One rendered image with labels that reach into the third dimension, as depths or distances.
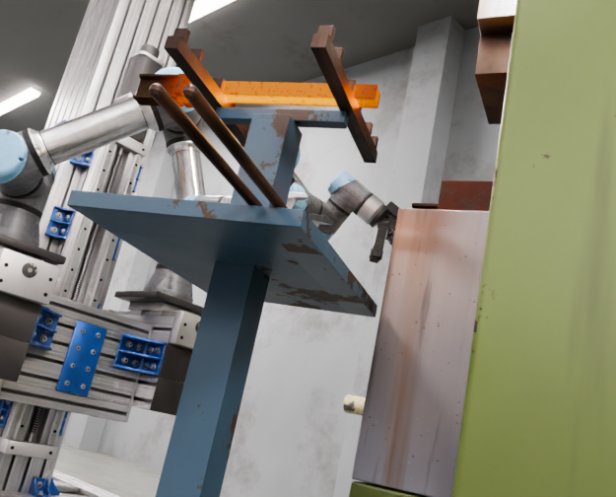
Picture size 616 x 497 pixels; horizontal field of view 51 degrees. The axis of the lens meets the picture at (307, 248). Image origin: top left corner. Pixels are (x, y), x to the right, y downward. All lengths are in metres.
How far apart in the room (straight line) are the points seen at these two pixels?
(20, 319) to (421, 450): 0.97
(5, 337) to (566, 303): 1.21
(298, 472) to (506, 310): 4.19
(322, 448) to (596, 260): 4.09
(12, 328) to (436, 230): 0.97
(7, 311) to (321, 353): 3.55
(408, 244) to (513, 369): 0.41
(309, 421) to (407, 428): 3.85
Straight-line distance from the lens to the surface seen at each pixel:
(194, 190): 1.68
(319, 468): 4.74
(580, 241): 0.76
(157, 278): 1.94
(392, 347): 1.04
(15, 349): 1.60
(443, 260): 1.06
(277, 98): 1.00
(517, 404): 0.72
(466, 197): 1.12
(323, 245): 0.75
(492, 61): 1.39
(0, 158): 1.62
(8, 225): 1.70
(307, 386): 4.94
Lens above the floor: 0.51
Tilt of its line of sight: 16 degrees up
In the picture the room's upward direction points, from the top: 12 degrees clockwise
